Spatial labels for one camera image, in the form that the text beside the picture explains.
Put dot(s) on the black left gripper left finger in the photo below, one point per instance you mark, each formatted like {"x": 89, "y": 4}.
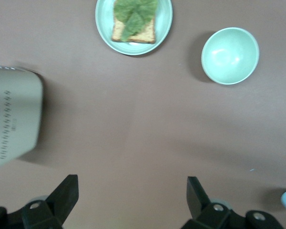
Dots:
{"x": 59, "y": 202}

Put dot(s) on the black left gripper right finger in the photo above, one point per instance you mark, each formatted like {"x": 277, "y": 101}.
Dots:
{"x": 197, "y": 202}

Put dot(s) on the cream and chrome toaster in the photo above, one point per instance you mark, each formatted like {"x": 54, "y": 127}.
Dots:
{"x": 21, "y": 114}

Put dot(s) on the pale green bowl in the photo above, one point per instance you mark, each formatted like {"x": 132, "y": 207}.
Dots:
{"x": 230, "y": 56}

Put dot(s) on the brown toast slice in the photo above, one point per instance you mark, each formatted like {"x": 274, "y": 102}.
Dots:
{"x": 145, "y": 35}

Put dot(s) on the pale green round plate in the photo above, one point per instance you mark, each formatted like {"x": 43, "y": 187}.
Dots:
{"x": 164, "y": 21}

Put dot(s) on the green lettuce leaf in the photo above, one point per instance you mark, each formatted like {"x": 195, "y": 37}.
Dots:
{"x": 133, "y": 16}

